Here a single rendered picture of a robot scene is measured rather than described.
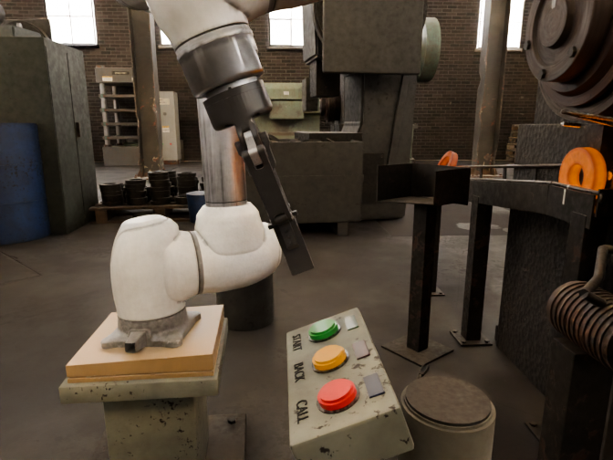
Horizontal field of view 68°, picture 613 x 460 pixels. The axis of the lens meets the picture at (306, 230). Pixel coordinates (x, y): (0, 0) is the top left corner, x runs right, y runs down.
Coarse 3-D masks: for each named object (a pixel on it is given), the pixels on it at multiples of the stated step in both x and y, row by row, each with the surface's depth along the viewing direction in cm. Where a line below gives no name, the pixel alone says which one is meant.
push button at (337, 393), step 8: (328, 384) 47; (336, 384) 47; (344, 384) 46; (352, 384) 46; (320, 392) 47; (328, 392) 46; (336, 392) 46; (344, 392) 45; (352, 392) 45; (320, 400) 46; (328, 400) 45; (336, 400) 45; (344, 400) 45; (352, 400) 45; (328, 408) 45; (336, 408) 45
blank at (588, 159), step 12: (576, 156) 120; (588, 156) 115; (600, 156) 115; (564, 168) 126; (576, 168) 123; (588, 168) 115; (600, 168) 113; (564, 180) 126; (576, 180) 124; (588, 180) 115; (600, 180) 113
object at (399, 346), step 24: (384, 168) 174; (408, 168) 182; (432, 168) 176; (456, 168) 168; (384, 192) 176; (408, 192) 185; (432, 192) 178; (456, 192) 161; (432, 216) 168; (432, 240) 171; (432, 264) 173; (408, 336) 181; (408, 360) 173; (432, 360) 172
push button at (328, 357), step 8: (320, 352) 54; (328, 352) 54; (336, 352) 53; (344, 352) 53; (312, 360) 54; (320, 360) 53; (328, 360) 52; (336, 360) 52; (344, 360) 53; (320, 368) 52; (328, 368) 52
